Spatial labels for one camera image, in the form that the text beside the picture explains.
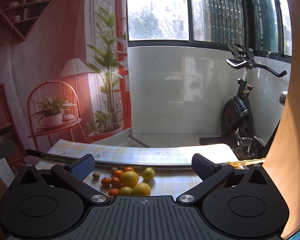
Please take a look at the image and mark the wooden board edge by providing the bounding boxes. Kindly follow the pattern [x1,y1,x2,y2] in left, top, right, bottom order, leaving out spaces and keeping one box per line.
[263,0,300,239]

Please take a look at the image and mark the steel telescopic pole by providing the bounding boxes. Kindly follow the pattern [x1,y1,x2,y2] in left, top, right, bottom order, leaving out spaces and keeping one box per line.
[26,148,266,169]

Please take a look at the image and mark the black exercise bike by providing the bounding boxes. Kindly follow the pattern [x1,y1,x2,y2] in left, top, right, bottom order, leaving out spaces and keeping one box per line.
[199,43,287,160]

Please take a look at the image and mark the large yellow grapefruit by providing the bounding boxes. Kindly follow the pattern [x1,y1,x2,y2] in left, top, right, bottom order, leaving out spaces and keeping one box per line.
[134,183,151,196]

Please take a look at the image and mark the backdrop stand metal leg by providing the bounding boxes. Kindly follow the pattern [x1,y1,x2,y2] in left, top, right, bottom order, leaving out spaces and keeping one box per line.
[128,128,150,148]

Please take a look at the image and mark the plaid floral tablecloth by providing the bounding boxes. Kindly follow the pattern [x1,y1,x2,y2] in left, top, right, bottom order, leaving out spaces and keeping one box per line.
[49,140,237,197]

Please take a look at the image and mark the window with dark frame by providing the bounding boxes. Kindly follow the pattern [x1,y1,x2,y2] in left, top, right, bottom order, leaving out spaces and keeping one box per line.
[127,0,292,62]

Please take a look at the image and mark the small orange mandarin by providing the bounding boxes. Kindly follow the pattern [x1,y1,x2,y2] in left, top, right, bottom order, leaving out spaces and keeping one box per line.
[101,177,111,187]

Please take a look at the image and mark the large yellow orange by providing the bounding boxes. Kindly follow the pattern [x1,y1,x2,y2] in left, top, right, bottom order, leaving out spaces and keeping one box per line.
[120,171,139,187]

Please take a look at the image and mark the yellow-green orange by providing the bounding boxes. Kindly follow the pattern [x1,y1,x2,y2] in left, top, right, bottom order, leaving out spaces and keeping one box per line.
[142,167,156,181]
[119,186,134,196]

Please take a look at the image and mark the printed room backdrop cloth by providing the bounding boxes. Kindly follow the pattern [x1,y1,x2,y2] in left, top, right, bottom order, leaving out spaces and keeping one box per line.
[0,0,131,173]

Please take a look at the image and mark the brown kiwi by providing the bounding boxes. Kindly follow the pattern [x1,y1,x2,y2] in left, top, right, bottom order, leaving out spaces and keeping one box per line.
[111,167,118,173]
[93,172,100,180]

